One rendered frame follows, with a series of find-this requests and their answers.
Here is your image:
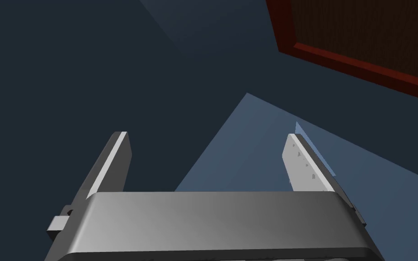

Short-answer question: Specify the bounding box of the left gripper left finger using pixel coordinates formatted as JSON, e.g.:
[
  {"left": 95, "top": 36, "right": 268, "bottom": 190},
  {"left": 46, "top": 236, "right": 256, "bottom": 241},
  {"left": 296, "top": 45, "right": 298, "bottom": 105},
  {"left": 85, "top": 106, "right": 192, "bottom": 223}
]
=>
[{"left": 74, "top": 131, "right": 133, "bottom": 208}]

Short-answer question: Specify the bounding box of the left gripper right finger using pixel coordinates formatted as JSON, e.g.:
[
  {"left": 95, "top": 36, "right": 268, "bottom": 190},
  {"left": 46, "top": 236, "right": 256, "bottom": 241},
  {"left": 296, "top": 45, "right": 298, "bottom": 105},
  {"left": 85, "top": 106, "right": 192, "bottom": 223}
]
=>
[{"left": 282, "top": 133, "right": 351, "bottom": 207}]

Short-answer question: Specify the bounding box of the red framed dark picture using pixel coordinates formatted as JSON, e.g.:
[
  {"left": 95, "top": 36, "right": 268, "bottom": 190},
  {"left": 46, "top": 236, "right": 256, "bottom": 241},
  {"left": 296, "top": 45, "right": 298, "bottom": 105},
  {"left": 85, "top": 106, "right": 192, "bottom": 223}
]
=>
[{"left": 265, "top": 0, "right": 418, "bottom": 106}]

